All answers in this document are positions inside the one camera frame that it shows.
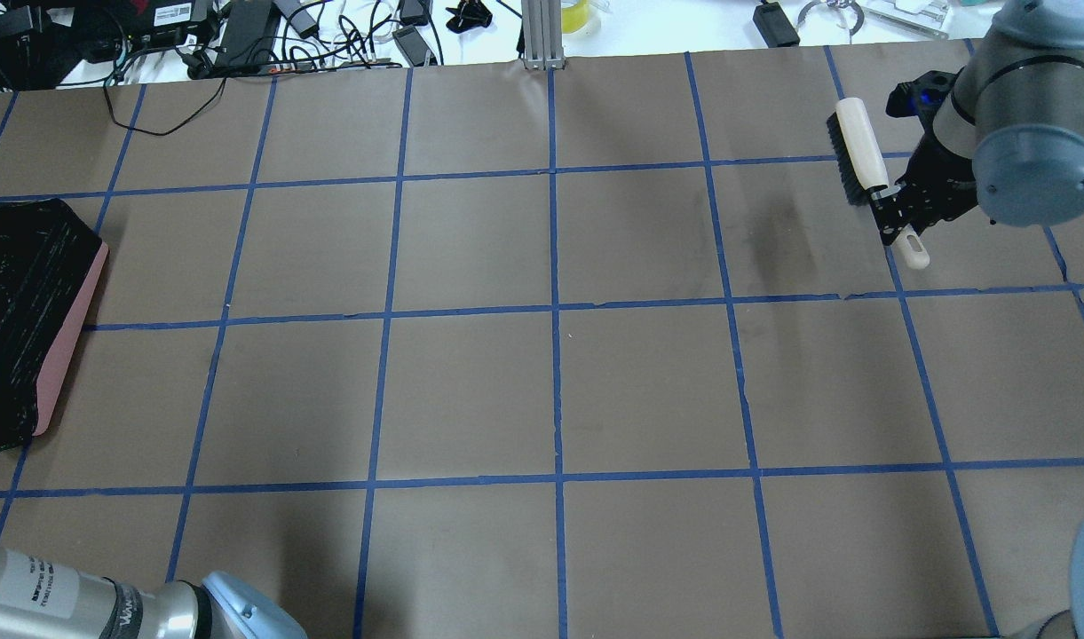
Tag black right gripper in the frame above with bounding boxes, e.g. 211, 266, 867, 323
870, 133, 978, 247

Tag white hand brush black bristles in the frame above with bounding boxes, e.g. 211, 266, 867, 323
827, 97, 931, 270

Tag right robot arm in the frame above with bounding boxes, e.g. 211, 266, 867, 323
867, 1, 1084, 244

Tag bin with black bag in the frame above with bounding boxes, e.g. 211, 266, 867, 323
0, 199, 108, 453

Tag black power adapter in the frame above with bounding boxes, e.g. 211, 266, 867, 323
752, 1, 801, 48

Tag yellow tape roll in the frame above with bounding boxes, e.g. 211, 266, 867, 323
559, 0, 591, 34

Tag black power brick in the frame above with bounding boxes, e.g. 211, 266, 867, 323
211, 1, 278, 77

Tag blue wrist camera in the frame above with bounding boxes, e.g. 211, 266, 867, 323
885, 71, 957, 122

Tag aluminium frame post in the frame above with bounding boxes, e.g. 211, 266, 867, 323
520, 0, 566, 71

